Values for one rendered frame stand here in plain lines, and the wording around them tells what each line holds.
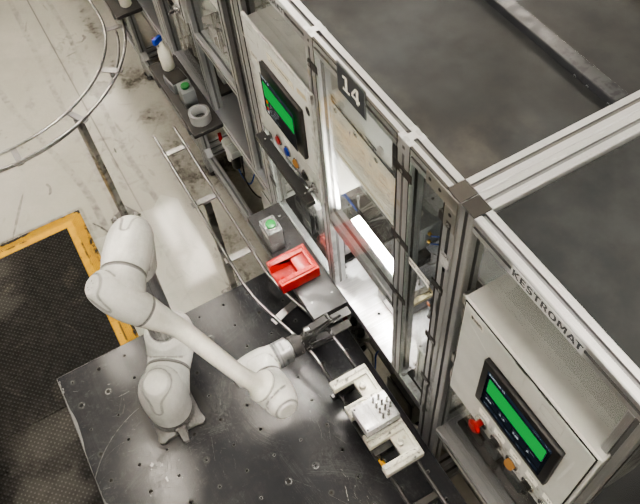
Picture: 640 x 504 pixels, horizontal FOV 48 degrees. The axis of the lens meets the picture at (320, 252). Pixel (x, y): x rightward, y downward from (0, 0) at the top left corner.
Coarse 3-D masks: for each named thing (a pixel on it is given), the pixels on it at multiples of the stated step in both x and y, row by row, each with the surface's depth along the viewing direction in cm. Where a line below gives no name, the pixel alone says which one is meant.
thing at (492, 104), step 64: (320, 0) 180; (384, 0) 178; (448, 0) 176; (576, 0) 173; (384, 64) 165; (448, 64) 163; (512, 64) 162; (448, 128) 152; (512, 128) 151; (576, 128) 147; (448, 192) 140; (448, 256) 156
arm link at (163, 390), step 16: (160, 368) 243; (176, 368) 248; (144, 384) 240; (160, 384) 239; (176, 384) 242; (144, 400) 240; (160, 400) 239; (176, 400) 242; (160, 416) 244; (176, 416) 247
